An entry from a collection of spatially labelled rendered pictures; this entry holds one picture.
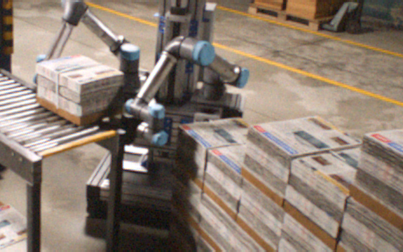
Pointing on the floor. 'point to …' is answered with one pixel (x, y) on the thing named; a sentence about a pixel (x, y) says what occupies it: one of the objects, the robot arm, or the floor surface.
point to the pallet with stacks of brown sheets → (300, 9)
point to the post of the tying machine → (0, 40)
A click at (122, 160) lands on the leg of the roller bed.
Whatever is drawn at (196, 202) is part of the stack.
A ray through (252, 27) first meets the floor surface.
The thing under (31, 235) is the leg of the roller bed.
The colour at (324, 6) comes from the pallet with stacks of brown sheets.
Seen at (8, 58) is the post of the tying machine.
